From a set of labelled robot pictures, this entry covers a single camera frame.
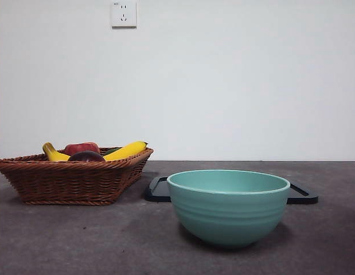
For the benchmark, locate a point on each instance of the dark purple plum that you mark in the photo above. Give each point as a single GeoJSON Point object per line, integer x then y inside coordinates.
{"type": "Point", "coordinates": [87, 157]}

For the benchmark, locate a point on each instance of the teal ceramic bowl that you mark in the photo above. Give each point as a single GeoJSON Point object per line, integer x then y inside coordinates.
{"type": "Point", "coordinates": [229, 215]}

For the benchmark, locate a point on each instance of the yellow banana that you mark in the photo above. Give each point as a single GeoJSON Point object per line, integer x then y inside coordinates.
{"type": "Point", "coordinates": [125, 150]}

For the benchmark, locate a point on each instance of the black rectangular tray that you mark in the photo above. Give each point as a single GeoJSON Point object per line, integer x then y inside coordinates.
{"type": "Point", "coordinates": [155, 197]}

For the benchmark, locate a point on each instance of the green vegetable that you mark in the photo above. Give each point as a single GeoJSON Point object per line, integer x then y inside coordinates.
{"type": "Point", "coordinates": [111, 150]}

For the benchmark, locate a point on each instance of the red apple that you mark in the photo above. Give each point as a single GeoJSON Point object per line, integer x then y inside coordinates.
{"type": "Point", "coordinates": [82, 146]}

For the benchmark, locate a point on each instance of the brown wicker basket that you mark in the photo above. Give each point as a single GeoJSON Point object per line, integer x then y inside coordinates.
{"type": "Point", "coordinates": [71, 183]}

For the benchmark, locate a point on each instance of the white wall power socket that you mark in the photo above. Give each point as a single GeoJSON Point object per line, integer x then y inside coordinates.
{"type": "Point", "coordinates": [124, 14]}

